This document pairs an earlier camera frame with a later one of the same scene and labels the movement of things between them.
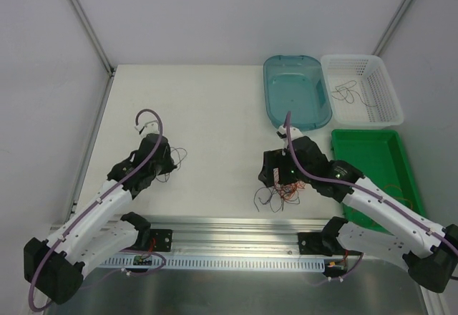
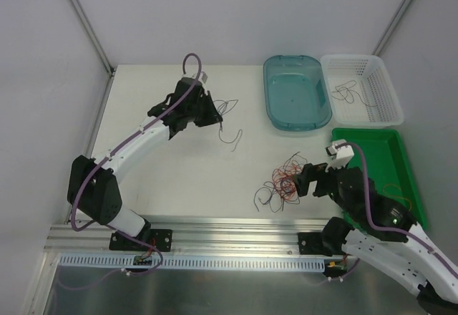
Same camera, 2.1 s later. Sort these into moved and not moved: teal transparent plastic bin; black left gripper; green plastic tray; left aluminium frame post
Moved: black left gripper
Not moved: green plastic tray; left aluminium frame post; teal transparent plastic bin
